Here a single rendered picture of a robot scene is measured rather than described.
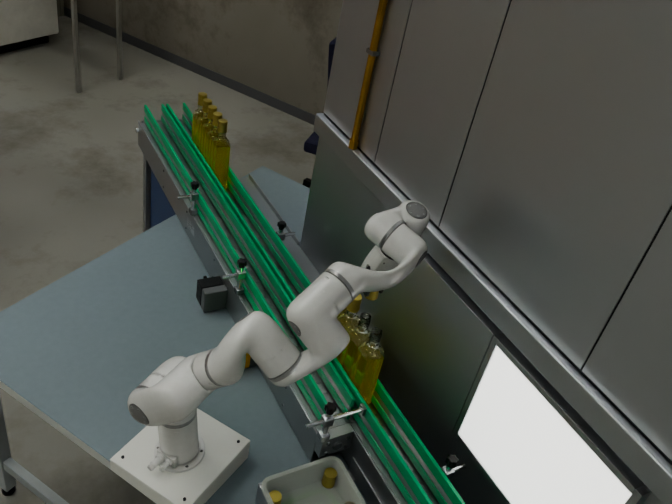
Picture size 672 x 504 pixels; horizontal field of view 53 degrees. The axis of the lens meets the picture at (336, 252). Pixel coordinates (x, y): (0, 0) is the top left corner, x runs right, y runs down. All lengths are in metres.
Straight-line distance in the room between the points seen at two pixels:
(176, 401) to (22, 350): 0.83
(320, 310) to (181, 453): 0.61
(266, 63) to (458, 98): 3.94
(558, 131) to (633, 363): 0.45
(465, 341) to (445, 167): 0.41
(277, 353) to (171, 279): 1.07
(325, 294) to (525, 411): 0.51
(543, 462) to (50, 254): 2.83
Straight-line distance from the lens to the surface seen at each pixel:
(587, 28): 1.32
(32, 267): 3.67
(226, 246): 2.22
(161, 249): 2.51
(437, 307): 1.67
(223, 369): 1.38
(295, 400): 1.87
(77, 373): 2.08
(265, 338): 1.35
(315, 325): 1.31
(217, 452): 1.81
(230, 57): 5.64
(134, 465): 1.81
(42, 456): 2.85
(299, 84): 5.28
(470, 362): 1.62
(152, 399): 1.47
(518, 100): 1.43
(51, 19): 6.21
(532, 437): 1.54
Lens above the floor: 2.27
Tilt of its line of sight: 36 degrees down
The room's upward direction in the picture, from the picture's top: 12 degrees clockwise
